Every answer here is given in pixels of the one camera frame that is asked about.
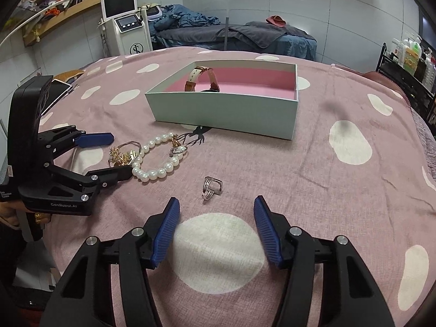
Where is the gold crystal brooch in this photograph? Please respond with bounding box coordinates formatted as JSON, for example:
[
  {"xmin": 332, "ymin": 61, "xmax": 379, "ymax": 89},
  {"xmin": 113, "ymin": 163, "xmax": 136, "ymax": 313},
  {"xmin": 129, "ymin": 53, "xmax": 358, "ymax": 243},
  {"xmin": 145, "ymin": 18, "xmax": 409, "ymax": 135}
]
[{"xmin": 108, "ymin": 140, "xmax": 142, "ymax": 167}]

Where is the white pearl bracelet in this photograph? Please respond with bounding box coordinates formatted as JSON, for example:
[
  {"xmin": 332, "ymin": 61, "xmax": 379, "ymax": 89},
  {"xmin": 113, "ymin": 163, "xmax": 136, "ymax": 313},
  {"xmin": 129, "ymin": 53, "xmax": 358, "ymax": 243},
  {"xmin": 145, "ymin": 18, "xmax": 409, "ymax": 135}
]
[{"xmin": 131, "ymin": 132, "xmax": 189, "ymax": 183}]

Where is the silver ring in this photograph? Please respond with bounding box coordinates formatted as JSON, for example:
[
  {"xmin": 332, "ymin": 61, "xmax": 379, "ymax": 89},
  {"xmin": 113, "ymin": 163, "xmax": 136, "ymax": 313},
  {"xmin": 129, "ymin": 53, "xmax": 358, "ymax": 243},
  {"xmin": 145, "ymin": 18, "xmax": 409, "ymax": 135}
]
[{"xmin": 201, "ymin": 175, "xmax": 224, "ymax": 202}]

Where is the brown leather strap watch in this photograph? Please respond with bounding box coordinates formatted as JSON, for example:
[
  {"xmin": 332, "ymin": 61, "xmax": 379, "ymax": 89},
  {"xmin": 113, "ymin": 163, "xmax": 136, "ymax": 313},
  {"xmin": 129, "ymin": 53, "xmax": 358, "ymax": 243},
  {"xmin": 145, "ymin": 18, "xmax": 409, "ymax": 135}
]
[{"xmin": 184, "ymin": 66, "xmax": 220, "ymax": 92}]

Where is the person left hand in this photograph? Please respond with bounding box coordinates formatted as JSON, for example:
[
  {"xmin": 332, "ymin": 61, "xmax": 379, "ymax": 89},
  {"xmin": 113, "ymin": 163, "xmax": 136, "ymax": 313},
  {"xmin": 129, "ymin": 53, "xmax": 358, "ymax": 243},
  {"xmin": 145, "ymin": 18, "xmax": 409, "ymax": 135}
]
[{"xmin": 0, "ymin": 201, "xmax": 52, "ymax": 228}]

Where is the white tablet black screen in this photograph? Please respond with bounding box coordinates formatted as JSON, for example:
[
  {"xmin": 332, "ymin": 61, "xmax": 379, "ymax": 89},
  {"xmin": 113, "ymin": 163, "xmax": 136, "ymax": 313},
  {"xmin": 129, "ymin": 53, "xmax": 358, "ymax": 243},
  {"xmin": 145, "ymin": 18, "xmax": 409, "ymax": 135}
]
[{"xmin": 41, "ymin": 79, "xmax": 72, "ymax": 116}]

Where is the pink polka dot bedspread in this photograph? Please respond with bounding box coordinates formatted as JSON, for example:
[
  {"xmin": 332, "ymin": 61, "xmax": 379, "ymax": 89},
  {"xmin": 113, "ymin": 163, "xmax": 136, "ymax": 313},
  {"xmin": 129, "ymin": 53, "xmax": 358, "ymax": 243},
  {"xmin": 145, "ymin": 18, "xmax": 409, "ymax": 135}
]
[{"xmin": 40, "ymin": 47, "xmax": 435, "ymax": 326}]

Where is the white beauty machine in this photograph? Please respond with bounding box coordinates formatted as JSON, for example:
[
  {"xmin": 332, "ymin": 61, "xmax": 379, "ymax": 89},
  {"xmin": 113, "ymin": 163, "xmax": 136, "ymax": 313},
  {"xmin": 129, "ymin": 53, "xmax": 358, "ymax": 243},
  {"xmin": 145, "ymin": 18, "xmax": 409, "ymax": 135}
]
[{"xmin": 99, "ymin": 0, "xmax": 153, "ymax": 57}]

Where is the grey box pink lining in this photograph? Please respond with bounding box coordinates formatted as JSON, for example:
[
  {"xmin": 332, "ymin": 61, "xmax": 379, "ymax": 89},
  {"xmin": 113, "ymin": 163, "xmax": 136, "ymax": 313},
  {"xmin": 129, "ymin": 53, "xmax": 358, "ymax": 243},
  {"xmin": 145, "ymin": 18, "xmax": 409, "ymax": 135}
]
[{"xmin": 146, "ymin": 59, "xmax": 299, "ymax": 140}]

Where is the blue crumpled blanket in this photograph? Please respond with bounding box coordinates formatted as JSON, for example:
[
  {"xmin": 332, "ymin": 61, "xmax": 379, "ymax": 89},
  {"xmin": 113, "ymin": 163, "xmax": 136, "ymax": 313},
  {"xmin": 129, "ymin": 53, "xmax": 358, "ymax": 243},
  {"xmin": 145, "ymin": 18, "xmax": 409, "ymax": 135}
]
[{"xmin": 148, "ymin": 4, "xmax": 221, "ymax": 36}]

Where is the near white arc lamp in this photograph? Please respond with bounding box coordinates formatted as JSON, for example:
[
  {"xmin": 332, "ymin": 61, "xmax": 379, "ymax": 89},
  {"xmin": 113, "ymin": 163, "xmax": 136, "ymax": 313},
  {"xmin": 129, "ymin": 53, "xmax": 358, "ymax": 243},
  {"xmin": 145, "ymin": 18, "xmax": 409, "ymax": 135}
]
[{"xmin": 0, "ymin": 0, "xmax": 107, "ymax": 47}]

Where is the grey blue massage bed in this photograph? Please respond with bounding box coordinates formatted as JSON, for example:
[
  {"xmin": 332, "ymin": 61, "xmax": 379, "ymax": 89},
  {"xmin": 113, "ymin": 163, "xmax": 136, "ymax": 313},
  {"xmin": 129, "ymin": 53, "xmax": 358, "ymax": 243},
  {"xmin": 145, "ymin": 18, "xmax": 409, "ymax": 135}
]
[{"xmin": 152, "ymin": 22, "xmax": 317, "ymax": 61}]

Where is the black metal cart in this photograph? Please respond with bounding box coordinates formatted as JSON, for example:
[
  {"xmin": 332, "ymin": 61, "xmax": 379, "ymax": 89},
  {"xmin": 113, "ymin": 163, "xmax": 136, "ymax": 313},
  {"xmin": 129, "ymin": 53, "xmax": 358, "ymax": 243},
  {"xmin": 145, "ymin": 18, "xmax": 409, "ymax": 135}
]
[{"xmin": 376, "ymin": 43, "xmax": 435, "ymax": 127}]

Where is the red folded cloth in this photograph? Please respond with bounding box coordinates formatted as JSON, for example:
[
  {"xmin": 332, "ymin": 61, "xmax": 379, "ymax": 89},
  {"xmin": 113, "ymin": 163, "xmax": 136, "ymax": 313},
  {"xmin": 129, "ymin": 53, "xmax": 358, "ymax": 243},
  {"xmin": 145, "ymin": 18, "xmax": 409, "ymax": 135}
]
[{"xmin": 266, "ymin": 15, "xmax": 287, "ymax": 28}]

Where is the green yellow bottle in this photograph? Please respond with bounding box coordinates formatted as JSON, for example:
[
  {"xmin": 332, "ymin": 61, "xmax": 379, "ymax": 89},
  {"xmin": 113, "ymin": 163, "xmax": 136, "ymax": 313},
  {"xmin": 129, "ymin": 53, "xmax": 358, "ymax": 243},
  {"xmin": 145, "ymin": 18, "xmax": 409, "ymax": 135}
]
[{"xmin": 403, "ymin": 41, "xmax": 422, "ymax": 75}]

